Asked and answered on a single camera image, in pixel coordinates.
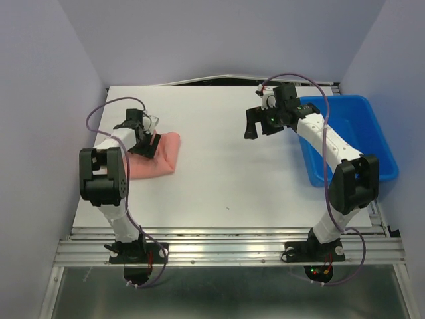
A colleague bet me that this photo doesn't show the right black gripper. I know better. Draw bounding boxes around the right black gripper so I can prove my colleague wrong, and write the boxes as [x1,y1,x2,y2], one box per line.
[243,102,285,140]

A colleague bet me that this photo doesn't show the pink pleated skirt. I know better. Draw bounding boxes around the pink pleated skirt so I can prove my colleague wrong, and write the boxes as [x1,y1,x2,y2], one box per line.
[127,132,181,180]

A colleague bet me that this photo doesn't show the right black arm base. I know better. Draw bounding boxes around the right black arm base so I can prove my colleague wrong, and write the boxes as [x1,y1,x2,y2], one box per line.
[280,231,345,284]

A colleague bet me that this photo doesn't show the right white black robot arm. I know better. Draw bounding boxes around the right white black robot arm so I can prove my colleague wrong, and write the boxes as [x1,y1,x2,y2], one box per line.
[244,84,379,259]

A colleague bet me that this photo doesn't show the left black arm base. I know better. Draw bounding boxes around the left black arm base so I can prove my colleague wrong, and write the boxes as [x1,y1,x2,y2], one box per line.
[104,241,169,289]

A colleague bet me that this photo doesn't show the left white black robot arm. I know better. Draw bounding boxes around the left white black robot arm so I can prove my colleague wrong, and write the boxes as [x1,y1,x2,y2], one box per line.
[79,108,161,262]

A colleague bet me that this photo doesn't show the blue plastic bin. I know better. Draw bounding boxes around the blue plastic bin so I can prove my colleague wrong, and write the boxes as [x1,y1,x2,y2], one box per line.
[299,95,399,187]

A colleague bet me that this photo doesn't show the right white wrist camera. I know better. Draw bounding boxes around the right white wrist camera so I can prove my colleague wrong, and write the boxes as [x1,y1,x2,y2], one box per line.
[256,84,276,110]

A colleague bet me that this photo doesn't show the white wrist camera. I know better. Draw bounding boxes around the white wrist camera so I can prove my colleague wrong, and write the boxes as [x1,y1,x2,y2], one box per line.
[142,113,159,135]
[256,84,276,110]

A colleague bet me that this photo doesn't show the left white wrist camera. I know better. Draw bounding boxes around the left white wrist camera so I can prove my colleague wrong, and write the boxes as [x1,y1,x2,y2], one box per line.
[142,113,159,135]

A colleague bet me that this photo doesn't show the aluminium frame rails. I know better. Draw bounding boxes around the aluminium frame rails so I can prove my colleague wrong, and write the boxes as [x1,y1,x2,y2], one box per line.
[52,185,406,266]

